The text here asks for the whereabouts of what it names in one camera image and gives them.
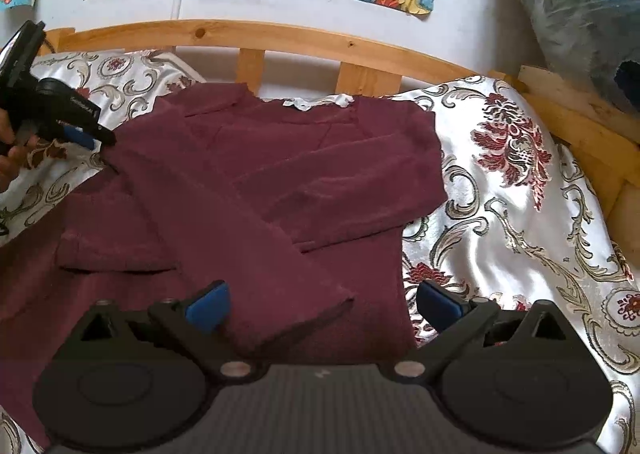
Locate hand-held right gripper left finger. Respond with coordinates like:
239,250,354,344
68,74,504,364
75,280,261,384

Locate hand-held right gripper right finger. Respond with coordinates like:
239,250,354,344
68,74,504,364
387,279,576,382

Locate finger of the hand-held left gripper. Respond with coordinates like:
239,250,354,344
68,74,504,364
51,120,118,151

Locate maroon sweater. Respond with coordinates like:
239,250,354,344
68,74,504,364
0,84,449,451

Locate person's left hand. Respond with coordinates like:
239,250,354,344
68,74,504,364
0,111,40,193

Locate floral satin blanket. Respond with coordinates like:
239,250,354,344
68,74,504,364
0,48,640,454

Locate clear plastic bag of bedding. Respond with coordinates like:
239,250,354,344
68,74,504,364
504,0,640,115

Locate wooden bed frame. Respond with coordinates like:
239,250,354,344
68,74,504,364
37,18,640,257

